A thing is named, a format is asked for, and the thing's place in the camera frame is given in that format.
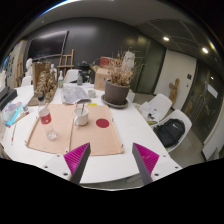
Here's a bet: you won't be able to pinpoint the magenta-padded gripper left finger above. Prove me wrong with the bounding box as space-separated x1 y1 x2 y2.
42 142 92 185

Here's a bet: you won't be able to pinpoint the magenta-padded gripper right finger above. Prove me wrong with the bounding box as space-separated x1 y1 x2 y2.
131 142 183 186

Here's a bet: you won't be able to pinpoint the clear bottle with red label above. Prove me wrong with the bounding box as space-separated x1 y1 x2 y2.
37 94 58 141

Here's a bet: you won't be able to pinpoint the tan cardboard mat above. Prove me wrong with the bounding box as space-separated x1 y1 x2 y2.
25 103 125 157

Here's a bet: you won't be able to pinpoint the black backpack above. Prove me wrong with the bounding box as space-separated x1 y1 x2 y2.
153 118 186 148

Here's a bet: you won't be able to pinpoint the white mug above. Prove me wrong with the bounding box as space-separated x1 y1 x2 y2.
73 106 90 127

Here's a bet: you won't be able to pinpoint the flat round red coaster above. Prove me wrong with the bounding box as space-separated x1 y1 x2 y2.
95 118 111 129

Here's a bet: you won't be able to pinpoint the white papers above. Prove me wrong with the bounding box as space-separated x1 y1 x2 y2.
139 101 161 123

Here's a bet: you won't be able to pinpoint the white chair with papers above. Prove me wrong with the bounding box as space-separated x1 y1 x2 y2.
143 93 173 123

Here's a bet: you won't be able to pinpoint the printed newspaper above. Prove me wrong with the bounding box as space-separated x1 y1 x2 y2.
60 84 92 105

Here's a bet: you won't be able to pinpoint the grey plant saucer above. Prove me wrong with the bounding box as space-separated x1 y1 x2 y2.
100 94 130 110

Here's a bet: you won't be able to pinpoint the grey pot with dried plant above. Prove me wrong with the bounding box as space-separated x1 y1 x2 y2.
103 49 144 106

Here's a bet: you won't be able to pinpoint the colourful book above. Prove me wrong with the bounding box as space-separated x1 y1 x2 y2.
1 101 24 128

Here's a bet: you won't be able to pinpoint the green spray bottle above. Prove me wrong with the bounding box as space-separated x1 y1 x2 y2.
58 69 65 89

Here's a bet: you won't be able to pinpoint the brown cardboard box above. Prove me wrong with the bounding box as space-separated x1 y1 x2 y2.
92 64 113 92

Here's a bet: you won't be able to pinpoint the plain white chair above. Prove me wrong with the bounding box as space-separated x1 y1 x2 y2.
63 68 80 84

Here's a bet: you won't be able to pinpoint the black machine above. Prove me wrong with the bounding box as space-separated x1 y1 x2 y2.
78 61 96 83

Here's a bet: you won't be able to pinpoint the black desktop device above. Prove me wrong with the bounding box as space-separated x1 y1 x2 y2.
0 86 18 111

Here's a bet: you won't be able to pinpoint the wooden easel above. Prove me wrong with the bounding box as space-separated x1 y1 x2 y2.
57 49 75 79

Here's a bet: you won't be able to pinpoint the red box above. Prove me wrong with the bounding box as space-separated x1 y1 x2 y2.
99 56 116 70

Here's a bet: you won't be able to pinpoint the white cabinet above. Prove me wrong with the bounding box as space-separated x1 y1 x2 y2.
6 39 29 88

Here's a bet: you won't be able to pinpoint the white ceiling light panel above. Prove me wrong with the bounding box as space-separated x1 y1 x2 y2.
39 0 84 16

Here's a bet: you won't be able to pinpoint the wooden wall figure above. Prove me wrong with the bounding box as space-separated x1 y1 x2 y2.
168 78 181 106

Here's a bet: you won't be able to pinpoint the black wall screen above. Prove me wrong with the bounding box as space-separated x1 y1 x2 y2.
27 30 69 61

